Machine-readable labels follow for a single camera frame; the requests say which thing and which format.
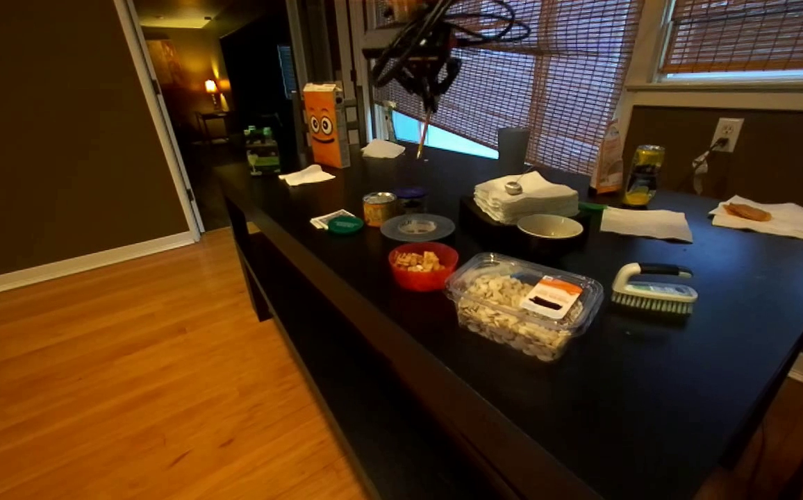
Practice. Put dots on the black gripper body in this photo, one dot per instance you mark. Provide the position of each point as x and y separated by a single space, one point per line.
428 60

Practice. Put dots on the white paper napkin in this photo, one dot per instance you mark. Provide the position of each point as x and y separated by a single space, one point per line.
384 147
307 176
646 222

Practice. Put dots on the small tin can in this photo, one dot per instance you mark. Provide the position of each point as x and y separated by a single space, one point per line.
379 211

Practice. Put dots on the brown woven window blind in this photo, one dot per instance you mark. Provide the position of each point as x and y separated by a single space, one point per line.
750 32
557 83

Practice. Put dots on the green round lid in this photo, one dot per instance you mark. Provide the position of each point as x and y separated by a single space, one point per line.
346 226

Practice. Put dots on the white folded towel stack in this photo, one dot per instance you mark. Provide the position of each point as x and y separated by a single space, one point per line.
539 199

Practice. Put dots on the small white paper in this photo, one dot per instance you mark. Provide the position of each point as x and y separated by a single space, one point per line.
319 218

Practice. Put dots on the dark glass bottle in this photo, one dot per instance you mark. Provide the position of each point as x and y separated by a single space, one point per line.
262 150

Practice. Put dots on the red bowl with crackers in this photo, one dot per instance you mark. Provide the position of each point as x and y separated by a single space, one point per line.
422 274

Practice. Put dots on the white round bowl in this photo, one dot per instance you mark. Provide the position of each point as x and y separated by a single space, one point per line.
550 229

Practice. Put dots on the clear plastic seed container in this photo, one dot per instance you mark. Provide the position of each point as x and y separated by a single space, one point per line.
511 314

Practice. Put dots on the white green scrub brush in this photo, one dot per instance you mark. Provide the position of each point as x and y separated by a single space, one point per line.
654 289

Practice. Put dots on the glowing wall lamp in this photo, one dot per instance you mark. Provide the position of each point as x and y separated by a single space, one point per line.
212 88

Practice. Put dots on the white door frame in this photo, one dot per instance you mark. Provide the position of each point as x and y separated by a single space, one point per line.
165 129

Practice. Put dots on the white wall outlet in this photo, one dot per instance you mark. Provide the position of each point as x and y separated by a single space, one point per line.
726 132

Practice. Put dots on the white window frame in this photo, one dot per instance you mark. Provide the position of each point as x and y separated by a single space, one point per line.
742 88

